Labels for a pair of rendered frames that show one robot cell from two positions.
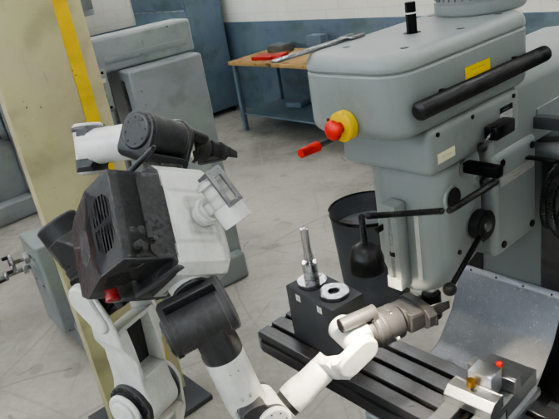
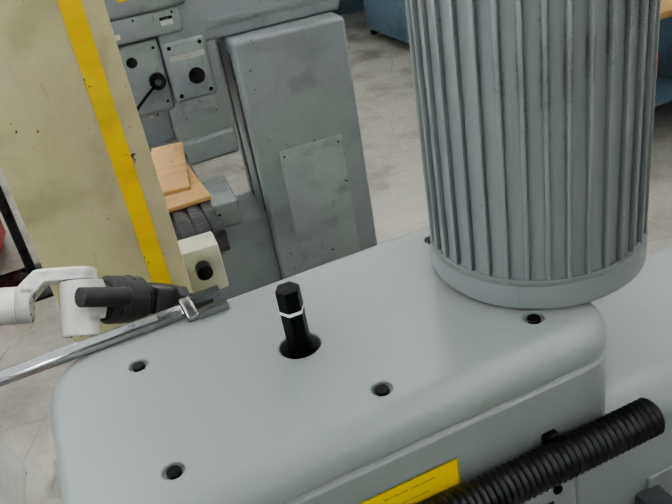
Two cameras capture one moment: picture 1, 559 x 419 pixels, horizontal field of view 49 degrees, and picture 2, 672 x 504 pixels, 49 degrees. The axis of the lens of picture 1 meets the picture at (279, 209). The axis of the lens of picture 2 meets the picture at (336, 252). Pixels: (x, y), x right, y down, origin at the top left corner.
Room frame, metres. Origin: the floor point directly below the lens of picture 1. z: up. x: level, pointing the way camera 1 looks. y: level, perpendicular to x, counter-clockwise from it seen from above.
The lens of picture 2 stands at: (0.81, -0.55, 2.28)
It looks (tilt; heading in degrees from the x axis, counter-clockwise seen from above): 30 degrees down; 19
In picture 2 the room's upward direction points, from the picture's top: 10 degrees counter-clockwise
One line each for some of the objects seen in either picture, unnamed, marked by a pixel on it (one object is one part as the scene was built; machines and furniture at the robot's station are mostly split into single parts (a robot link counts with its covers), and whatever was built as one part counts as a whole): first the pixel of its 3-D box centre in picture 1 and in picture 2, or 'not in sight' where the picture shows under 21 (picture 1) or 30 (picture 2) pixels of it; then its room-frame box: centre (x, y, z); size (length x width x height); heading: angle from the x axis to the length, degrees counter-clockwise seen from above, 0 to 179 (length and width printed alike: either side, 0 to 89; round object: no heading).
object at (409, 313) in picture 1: (402, 317); not in sight; (1.26, -0.25, 1.23); 0.13 x 0.12 x 0.10; 23
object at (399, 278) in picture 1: (396, 244); not in sight; (1.23, -0.24, 1.44); 0.04 x 0.04 x 0.21; 38
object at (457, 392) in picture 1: (472, 397); not in sight; (1.15, -0.38, 1.05); 0.12 x 0.06 x 0.04; 40
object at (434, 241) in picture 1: (427, 215); not in sight; (1.30, -0.34, 1.47); 0.21 x 0.19 x 0.32; 38
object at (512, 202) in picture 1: (473, 186); not in sight; (1.41, -0.49, 1.47); 0.24 x 0.19 x 0.26; 38
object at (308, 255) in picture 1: (306, 244); not in sight; (1.63, -0.06, 1.28); 0.03 x 0.03 x 0.11
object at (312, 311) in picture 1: (326, 313); not in sight; (1.59, -0.09, 1.06); 0.22 x 0.12 x 0.20; 33
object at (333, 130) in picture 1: (334, 130); not in sight; (1.14, -0.13, 1.76); 0.04 x 0.03 x 0.04; 38
